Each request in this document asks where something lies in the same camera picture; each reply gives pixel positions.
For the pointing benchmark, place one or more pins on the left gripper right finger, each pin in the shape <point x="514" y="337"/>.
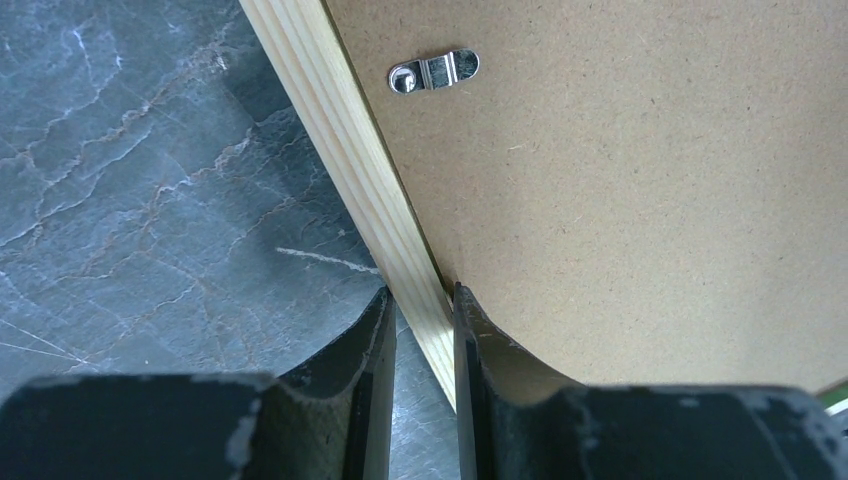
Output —
<point x="519" y="418"/>

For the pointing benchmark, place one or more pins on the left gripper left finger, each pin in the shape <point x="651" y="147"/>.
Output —
<point x="327" y="418"/>

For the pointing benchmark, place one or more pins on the brown frame backing board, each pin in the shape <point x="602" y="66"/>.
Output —
<point x="629" y="199"/>

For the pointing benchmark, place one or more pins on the light wooden picture frame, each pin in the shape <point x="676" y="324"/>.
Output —
<point x="358" y="166"/>

